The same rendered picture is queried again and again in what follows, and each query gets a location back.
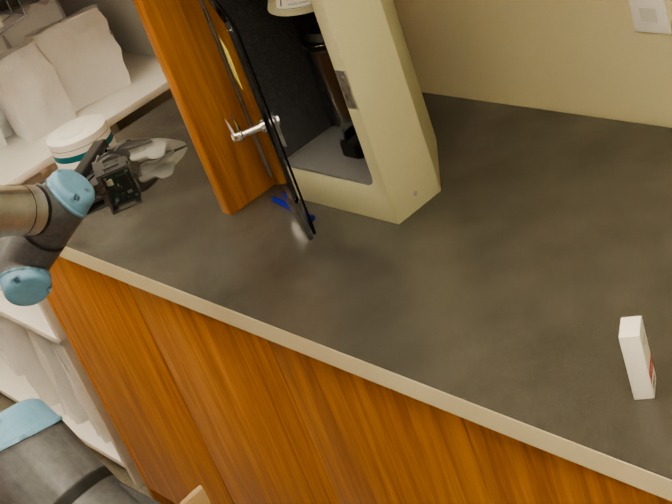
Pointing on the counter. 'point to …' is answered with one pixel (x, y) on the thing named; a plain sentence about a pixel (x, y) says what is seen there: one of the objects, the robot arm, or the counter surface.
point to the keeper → (346, 89)
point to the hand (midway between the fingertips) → (178, 146)
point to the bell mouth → (289, 7)
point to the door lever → (240, 129)
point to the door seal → (268, 114)
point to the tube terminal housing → (377, 114)
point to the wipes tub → (78, 139)
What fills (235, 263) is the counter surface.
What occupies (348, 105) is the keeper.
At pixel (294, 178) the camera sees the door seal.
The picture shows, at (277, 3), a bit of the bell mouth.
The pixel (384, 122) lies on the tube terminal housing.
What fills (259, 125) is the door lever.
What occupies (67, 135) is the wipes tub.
